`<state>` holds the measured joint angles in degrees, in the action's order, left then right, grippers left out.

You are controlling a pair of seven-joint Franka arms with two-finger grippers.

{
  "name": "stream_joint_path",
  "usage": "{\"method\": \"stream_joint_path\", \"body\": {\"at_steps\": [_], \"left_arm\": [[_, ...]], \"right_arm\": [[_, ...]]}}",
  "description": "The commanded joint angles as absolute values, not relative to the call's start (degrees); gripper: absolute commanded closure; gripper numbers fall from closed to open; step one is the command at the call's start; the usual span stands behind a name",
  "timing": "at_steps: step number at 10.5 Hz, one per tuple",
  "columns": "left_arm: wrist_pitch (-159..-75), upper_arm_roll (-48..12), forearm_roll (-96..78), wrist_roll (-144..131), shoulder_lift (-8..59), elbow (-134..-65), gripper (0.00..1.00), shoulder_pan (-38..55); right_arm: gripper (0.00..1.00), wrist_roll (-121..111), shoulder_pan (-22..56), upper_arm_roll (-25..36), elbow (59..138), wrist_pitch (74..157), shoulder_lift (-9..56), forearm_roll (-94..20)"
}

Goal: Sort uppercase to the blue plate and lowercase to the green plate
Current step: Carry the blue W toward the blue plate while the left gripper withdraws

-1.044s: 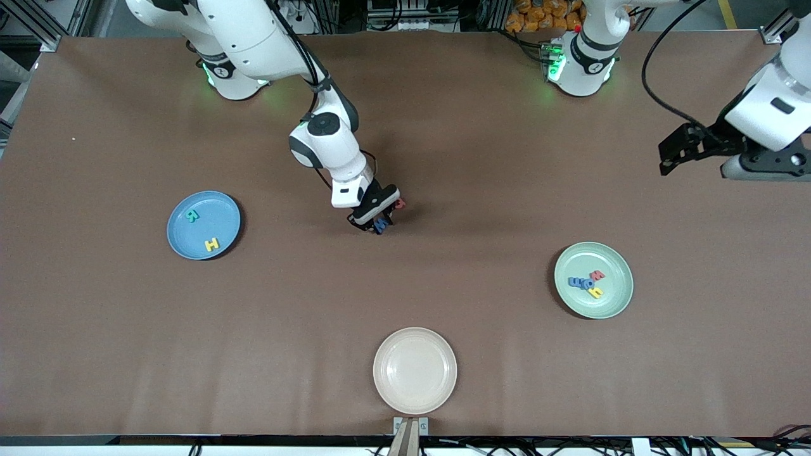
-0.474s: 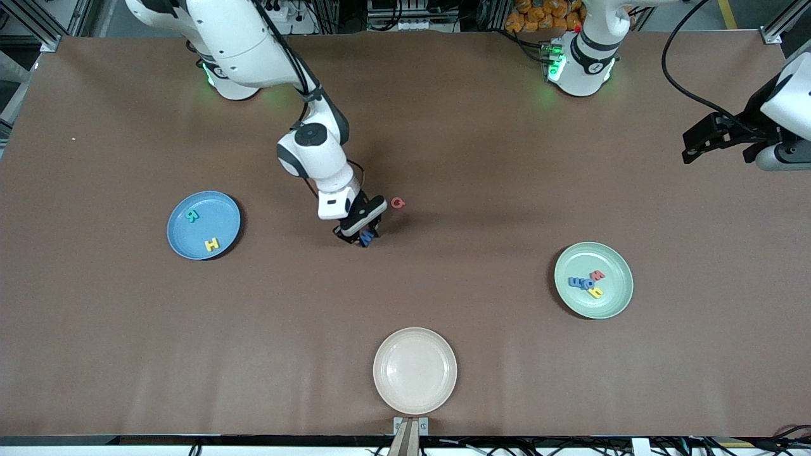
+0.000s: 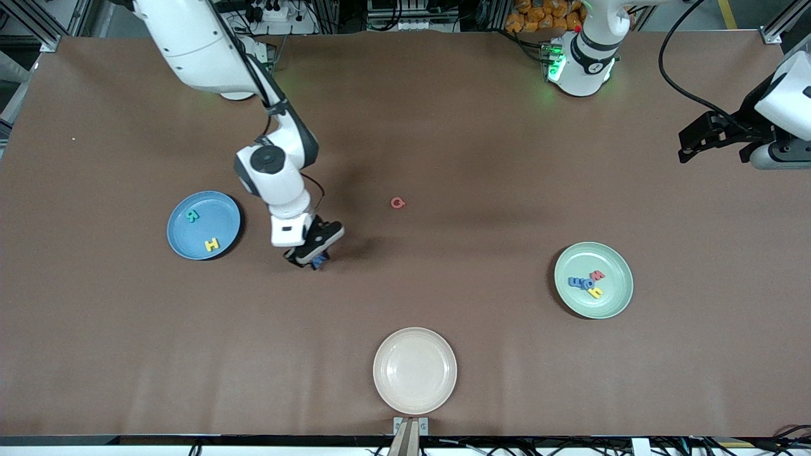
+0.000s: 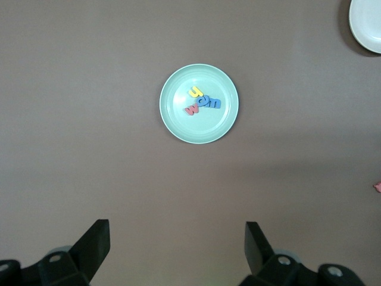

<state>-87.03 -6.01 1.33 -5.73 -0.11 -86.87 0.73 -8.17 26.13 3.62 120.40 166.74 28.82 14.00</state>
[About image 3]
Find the white power strip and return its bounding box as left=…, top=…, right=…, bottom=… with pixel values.
left=250, top=0, right=298, bottom=23

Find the green plate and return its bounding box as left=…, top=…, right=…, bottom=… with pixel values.
left=554, top=241, right=634, bottom=320

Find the metal equipment rack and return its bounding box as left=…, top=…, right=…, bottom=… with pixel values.
left=366, top=0, right=462, bottom=32

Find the cream plate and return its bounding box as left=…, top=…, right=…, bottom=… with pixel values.
left=373, top=327, right=458, bottom=416

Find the orange fruit pile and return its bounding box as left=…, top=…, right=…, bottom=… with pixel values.
left=505, top=0, right=587, bottom=34

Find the brown table mat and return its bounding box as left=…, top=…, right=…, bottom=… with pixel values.
left=0, top=30, right=811, bottom=438

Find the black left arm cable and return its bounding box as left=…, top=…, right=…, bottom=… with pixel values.
left=658, top=0, right=736, bottom=121

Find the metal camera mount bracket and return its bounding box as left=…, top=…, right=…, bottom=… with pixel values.
left=393, top=417, right=430, bottom=456

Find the blue plate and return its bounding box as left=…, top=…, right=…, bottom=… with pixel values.
left=167, top=191, right=242, bottom=261

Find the aluminium frame post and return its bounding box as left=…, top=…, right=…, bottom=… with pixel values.
left=0, top=0, right=96, bottom=53
left=760, top=0, right=811, bottom=45

